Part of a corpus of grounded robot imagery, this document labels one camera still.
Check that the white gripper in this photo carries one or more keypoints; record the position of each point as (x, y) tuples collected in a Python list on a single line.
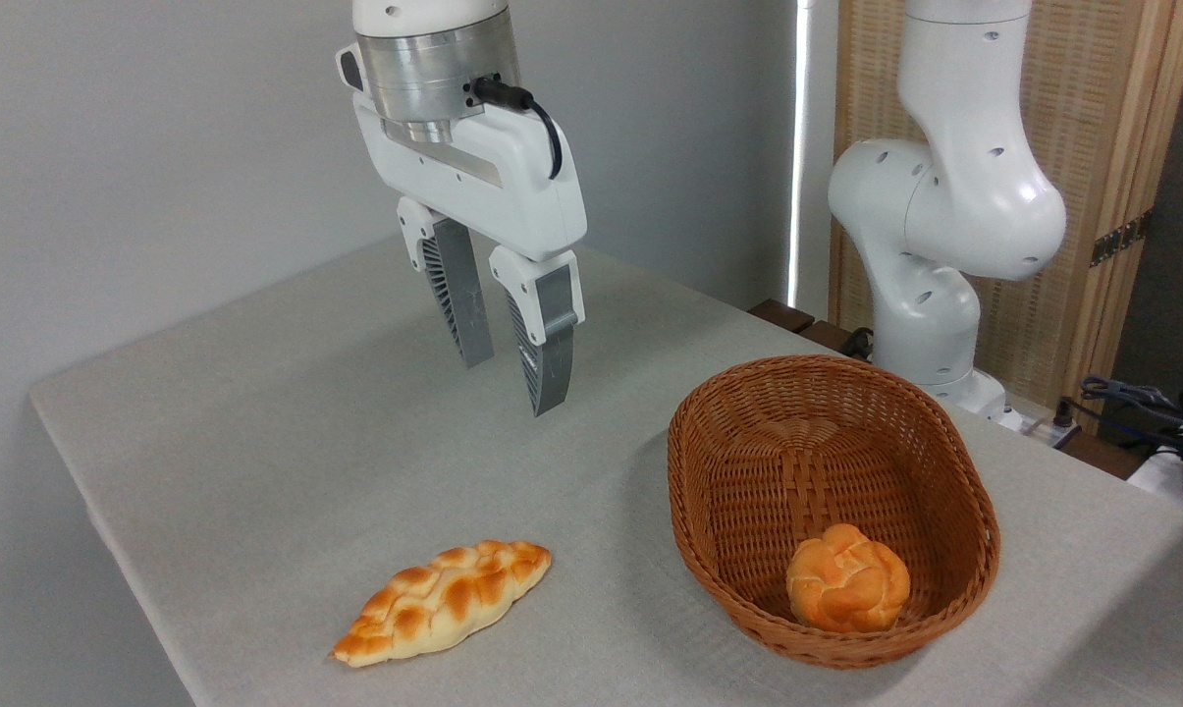
[(498, 191)]

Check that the round knotted bread roll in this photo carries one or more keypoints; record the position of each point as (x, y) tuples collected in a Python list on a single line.
[(846, 581)]

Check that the long braided bread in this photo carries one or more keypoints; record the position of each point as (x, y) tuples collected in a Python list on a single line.
[(444, 601)]

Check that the wooden rattan folding screen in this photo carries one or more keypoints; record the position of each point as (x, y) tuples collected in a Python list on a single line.
[(1092, 118)]

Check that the brown wicker basket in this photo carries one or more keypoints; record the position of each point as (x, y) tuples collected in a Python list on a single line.
[(748, 471)]

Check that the white power strip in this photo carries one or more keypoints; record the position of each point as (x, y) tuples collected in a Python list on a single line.
[(1048, 430)]

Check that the grey tablecloth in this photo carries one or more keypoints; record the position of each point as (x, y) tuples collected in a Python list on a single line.
[(306, 442)]

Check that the brass screen hinge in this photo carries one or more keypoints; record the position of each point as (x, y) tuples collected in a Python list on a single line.
[(1119, 240)]

